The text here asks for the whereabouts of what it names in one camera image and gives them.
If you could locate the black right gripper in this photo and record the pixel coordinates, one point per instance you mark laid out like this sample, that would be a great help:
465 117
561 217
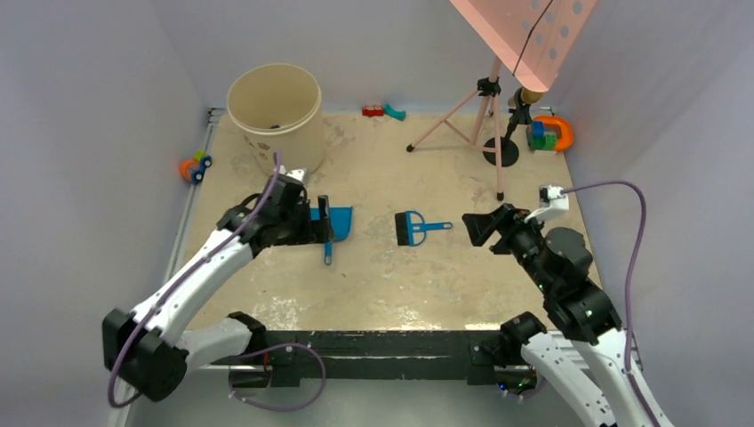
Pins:
481 225

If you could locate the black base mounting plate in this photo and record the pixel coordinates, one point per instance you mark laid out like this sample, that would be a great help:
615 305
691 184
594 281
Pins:
471 356

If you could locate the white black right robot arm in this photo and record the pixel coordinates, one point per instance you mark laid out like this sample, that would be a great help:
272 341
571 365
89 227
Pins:
613 391

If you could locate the blue hand brush black bristles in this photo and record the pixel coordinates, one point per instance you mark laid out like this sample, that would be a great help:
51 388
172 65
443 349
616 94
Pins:
412 228

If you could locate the orange horseshoe toy with blocks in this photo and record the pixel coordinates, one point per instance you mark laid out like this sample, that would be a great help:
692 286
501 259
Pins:
549 133

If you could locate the beige round bucket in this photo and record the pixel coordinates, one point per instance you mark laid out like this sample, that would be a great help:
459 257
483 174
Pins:
277 107

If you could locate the red toy block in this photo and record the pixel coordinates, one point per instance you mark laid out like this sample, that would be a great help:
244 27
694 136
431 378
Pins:
372 111

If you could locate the blue plastic dustpan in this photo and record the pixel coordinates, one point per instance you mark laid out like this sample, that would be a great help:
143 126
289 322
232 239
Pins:
341 221

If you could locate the teal curved toy piece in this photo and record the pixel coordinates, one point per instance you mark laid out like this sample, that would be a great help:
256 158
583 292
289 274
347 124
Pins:
397 114

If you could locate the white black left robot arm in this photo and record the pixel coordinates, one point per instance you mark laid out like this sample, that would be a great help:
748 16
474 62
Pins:
151 348

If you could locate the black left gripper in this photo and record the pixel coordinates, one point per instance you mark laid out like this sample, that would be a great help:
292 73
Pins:
313 231

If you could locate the orange toy car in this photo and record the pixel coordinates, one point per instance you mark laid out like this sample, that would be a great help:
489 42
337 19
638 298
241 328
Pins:
193 169

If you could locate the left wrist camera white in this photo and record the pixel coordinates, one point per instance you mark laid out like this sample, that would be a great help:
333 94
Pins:
301 175

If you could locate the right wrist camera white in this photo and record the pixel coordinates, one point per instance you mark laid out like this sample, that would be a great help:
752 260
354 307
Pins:
553 202

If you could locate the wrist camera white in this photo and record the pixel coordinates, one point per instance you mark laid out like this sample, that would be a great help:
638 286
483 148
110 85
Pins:
301 175
553 202

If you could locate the pink music stand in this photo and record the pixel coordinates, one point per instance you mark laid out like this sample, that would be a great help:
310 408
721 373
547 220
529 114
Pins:
530 41

